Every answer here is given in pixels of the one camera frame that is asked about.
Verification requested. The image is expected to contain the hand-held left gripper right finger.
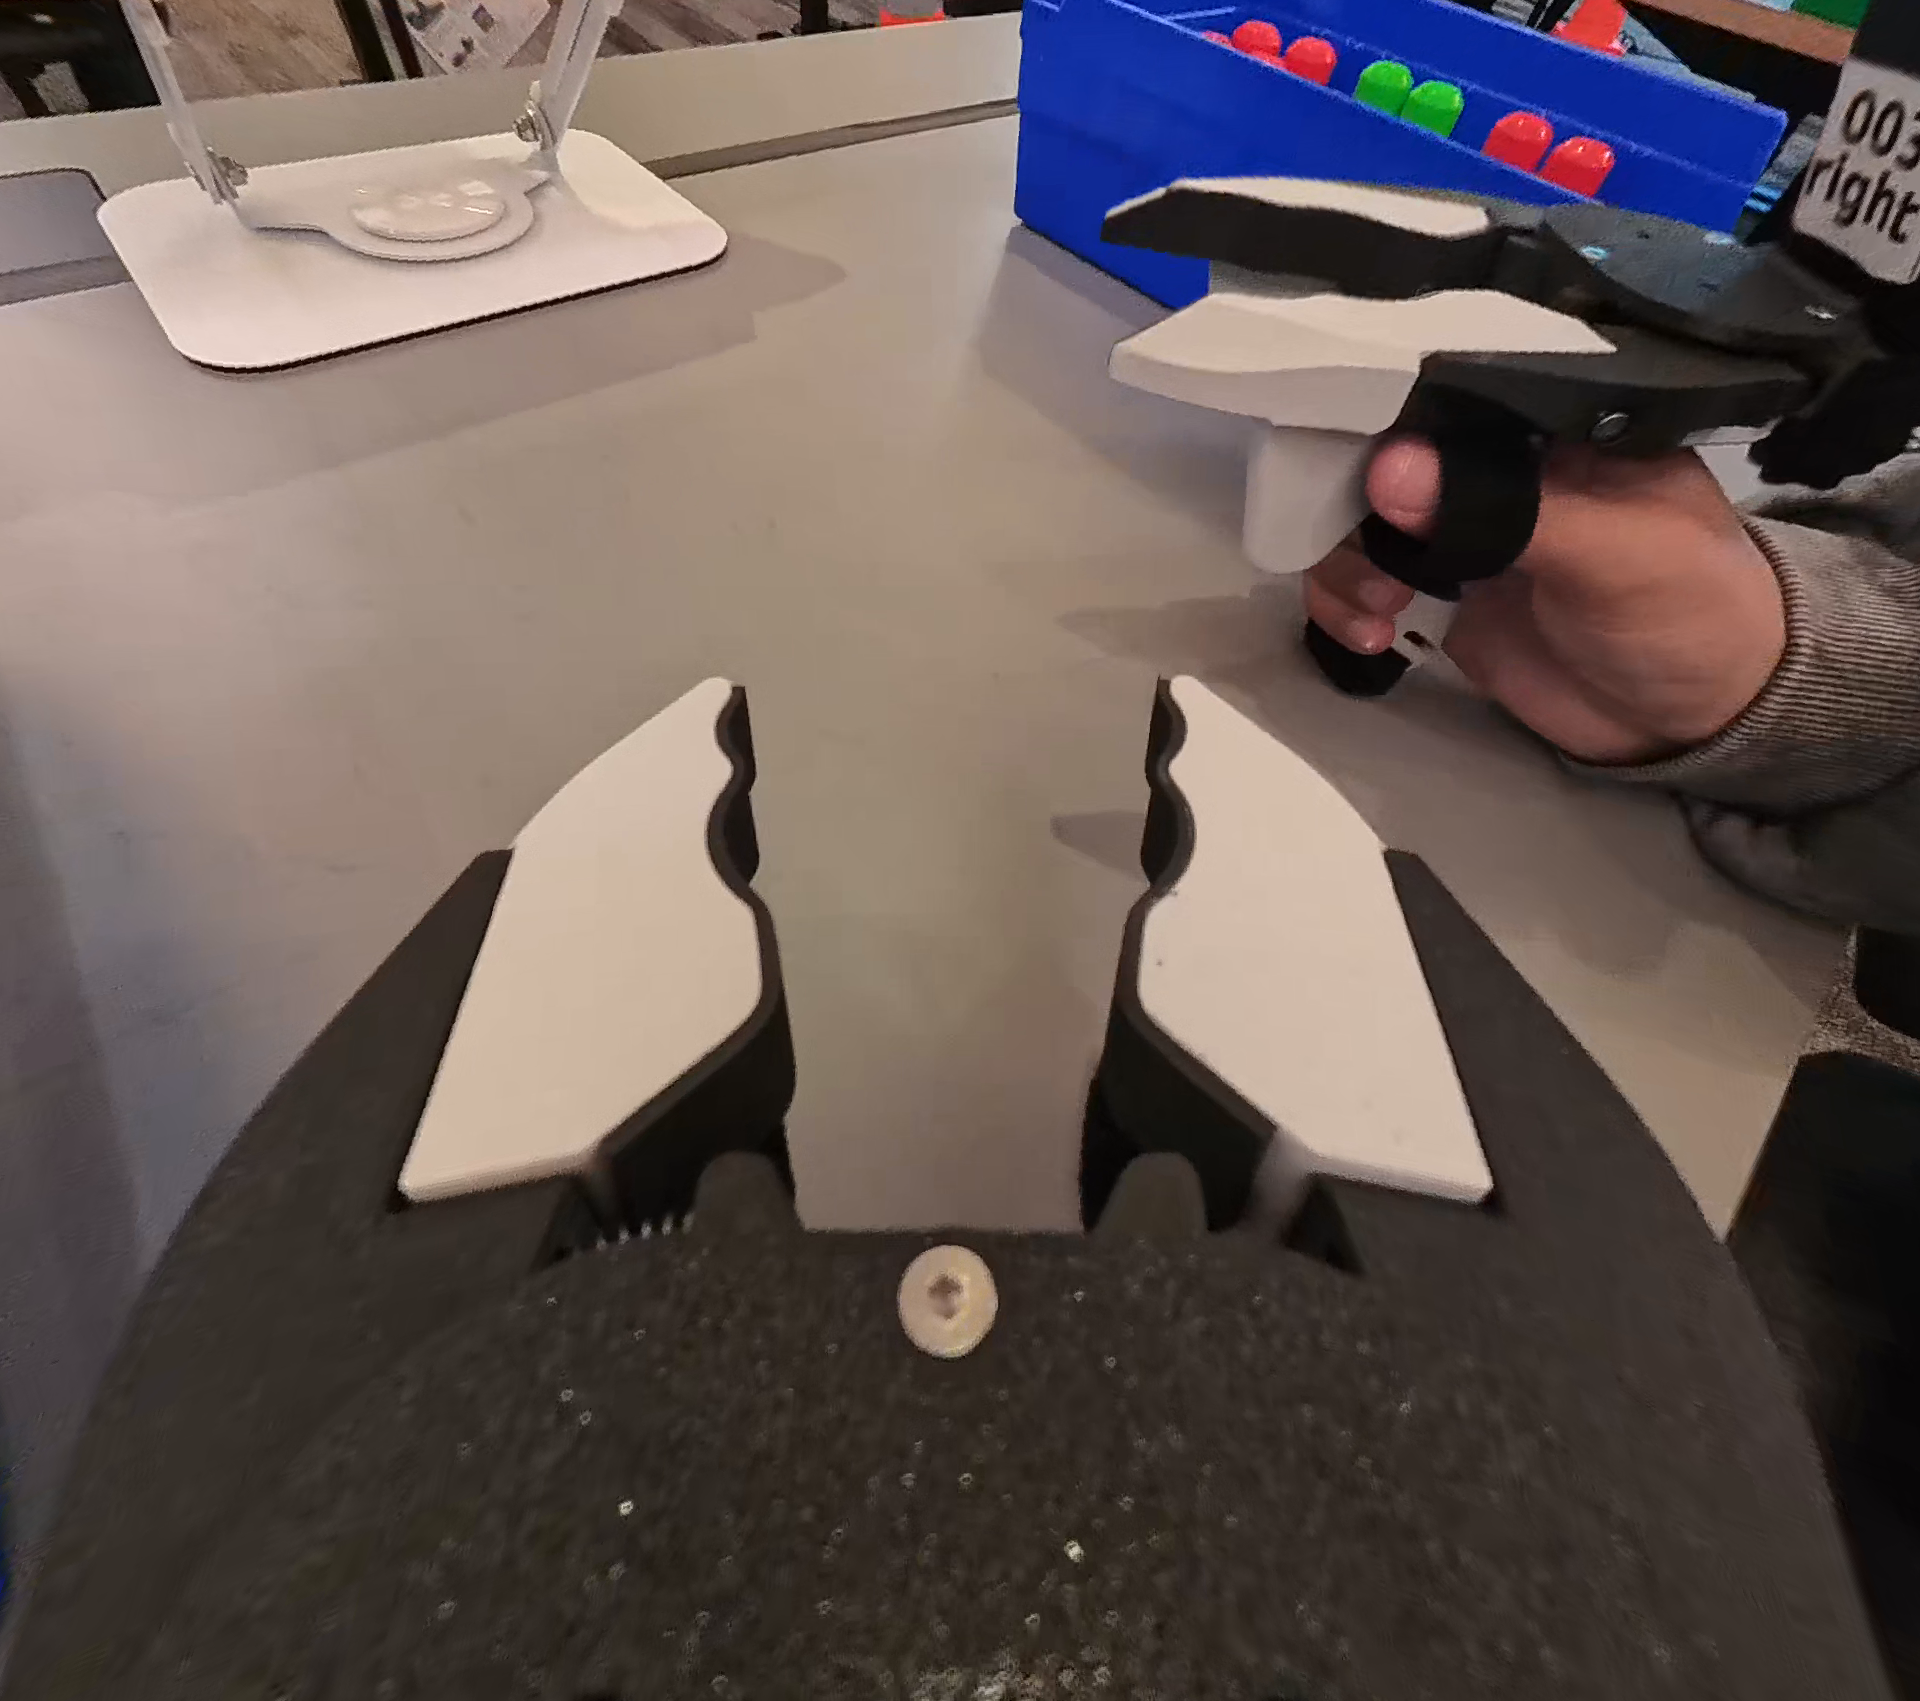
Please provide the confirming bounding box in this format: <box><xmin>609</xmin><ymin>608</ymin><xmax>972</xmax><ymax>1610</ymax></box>
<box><xmin>1079</xmin><ymin>674</ymin><xmax>1498</xmax><ymax>1246</ymax></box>

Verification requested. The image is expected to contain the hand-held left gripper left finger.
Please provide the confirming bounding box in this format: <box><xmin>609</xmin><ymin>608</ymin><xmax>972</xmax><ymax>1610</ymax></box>
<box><xmin>399</xmin><ymin>678</ymin><xmax>800</xmax><ymax>1238</ymax></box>

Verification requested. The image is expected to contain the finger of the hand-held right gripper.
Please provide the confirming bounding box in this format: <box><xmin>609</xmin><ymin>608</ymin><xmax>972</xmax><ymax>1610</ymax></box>
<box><xmin>1101</xmin><ymin>176</ymin><xmax>1548</xmax><ymax>298</ymax></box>
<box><xmin>1109</xmin><ymin>289</ymin><xmax>1620</xmax><ymax>576</ymax></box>

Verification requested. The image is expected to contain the blue plastic bin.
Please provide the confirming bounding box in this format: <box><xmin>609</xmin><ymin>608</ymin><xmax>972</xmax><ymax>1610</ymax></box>
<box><xmin>1016</xmin><ymin>0</ymin><xmax>1791</xmax><ymax>309</ymax></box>

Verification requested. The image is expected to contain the person's right forearm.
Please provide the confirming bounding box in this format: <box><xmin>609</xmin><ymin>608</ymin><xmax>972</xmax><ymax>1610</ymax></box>
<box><xmin>1562</xmin><ymin>456</ymin><xmax>1920</xmax><ymax>939</ymax></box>

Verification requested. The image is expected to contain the grey desk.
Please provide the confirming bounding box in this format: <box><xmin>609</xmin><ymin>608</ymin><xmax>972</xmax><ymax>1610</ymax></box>
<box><xmin>0</xmin><ymin>14</ymin><xmax>1847</xmax><ymax>1582</ymax></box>

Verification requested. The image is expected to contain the person's right hand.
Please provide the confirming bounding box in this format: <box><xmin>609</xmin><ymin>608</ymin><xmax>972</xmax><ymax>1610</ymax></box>
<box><xmin>1304</xmin><ymin>437</ymin><xmax>1791</xmax><ymax>766</ymax></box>

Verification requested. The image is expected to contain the white folding book stand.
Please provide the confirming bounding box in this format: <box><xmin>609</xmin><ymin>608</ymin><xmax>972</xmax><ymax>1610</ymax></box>
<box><xmin>0</xmin><ymin>0</ymin><xmax>739</xmax><ymax>374</ymax></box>

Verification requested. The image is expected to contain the printed paper sheet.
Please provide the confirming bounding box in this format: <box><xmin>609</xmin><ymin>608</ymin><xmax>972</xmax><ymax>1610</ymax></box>
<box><xmin>406</xmin><ymin>0</ymin><xmax>553</xmax><ymax>76</ymax></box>

